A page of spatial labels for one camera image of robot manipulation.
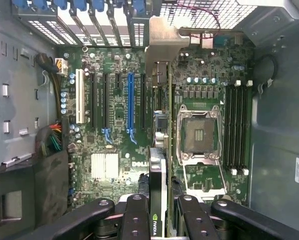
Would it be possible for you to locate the silver chipset heatsink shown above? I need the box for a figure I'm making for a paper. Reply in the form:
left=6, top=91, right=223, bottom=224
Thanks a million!
left=90, top=152, right=120, bottom=180

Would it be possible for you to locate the green motherboard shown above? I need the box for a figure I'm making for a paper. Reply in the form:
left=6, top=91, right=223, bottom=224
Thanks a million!
left=55, top=37, right=256, bottom=210

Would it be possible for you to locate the CPU socket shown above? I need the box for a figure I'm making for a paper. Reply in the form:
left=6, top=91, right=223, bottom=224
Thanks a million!
left=175, top=103, right=227, bottom=161

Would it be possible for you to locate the black fan shroud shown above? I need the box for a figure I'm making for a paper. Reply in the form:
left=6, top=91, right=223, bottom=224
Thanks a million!
left=0, top=149, right=70, bottom=240

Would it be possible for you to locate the black RAM slot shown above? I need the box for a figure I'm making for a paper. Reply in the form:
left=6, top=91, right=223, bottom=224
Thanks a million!
left=232, top=79, right=239, bottom=175
left=238, top=83, right=245, bottom=176
left=225, top=83, right=233, bottom=173
left=244, top=79, right=253, bottom=175

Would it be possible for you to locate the blue expansion slot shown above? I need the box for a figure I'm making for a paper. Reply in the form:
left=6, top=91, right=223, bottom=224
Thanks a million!
left=126, top=72, right=138, bottom=145

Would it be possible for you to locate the long black expansion slot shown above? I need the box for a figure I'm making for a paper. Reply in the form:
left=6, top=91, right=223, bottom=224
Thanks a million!
left=101, top=72, right=112, bottom=145
left=139, top=73, right=148, bottom=130
left=90, top=72, right=98, bottom=129

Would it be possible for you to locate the open black PC case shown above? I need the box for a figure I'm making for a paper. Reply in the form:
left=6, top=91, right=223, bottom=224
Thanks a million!
left=0, top=0, right=299, bottom=240

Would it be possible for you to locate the white expansion slot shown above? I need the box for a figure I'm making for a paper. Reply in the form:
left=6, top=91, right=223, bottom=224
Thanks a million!
left=75, top=68, right=86, bottom=124

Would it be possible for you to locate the white power connector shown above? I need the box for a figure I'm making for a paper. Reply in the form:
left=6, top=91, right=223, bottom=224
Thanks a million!
left=54, top=57, right=69, bottom=77

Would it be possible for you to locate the coloured power wire bundle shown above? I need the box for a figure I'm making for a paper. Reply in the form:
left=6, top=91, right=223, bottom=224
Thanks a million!
left=35, top=121, right=70, bottom=158

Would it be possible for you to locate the black sleeved power cable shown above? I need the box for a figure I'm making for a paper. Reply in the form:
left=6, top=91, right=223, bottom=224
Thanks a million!
left=35, top=52, right=63, bottom=121

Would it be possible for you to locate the red black twisted wire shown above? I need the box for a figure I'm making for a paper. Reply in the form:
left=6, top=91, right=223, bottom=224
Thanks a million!
left=176, top=0, right=222, bottom=42

